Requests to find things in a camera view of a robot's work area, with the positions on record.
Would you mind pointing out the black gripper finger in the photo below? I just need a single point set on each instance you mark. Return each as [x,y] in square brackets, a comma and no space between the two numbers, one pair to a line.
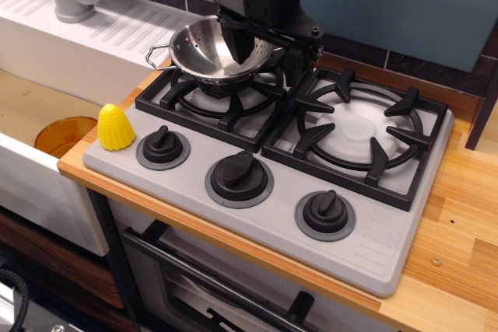
[296,64]
[239,42]

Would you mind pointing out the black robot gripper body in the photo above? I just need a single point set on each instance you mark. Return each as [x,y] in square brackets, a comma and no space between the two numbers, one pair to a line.
[280,22]

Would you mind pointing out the stainless steel colander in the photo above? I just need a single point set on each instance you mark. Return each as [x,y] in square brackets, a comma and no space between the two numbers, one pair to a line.
[199,50]

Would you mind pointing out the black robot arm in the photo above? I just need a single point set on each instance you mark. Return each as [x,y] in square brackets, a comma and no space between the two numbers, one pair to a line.
[282,23]

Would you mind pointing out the black left burner grate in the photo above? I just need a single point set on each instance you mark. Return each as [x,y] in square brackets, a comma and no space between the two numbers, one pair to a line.
[242,114]

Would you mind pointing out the black burner grate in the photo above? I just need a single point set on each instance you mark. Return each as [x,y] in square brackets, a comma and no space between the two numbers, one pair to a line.
[242,114]
[365,137]

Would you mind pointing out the black right burner grate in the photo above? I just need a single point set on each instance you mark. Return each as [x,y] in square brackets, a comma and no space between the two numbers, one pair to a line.
[365,137]

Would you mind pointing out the black middle stove knob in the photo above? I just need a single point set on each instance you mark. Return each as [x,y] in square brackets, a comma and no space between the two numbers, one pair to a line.
[239,181]

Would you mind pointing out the black stove knob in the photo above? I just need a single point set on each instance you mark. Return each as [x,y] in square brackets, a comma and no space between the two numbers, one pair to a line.
[162,149]
[239,181]
[325,216]

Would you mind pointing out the black left stove knob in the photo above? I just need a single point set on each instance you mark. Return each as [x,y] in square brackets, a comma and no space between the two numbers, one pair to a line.
[162,149]

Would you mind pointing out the grey toy stove top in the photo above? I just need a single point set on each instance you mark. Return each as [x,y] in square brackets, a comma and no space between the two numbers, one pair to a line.
[372,256]

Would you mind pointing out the yellow toy corn cob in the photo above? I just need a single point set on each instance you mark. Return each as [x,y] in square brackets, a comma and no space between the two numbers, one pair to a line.
[115,131]

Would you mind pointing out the black right stove knob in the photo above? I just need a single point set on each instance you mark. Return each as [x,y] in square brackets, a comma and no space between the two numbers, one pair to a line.
[325,216]

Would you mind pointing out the white toy sink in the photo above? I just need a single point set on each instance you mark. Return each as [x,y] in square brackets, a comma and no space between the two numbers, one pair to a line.
[52,70]

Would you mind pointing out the orange plastic cup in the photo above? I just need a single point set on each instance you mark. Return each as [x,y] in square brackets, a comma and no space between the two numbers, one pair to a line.
[59,137]

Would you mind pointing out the brass screw in counter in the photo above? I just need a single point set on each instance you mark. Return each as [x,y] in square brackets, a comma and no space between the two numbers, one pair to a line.
[436,261]

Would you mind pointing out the toy oven door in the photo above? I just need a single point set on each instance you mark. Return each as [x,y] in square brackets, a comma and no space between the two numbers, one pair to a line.
[197,286]

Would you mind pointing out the teal right wall cabinet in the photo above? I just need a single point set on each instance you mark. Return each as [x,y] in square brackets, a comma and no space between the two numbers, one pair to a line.
[451,33]

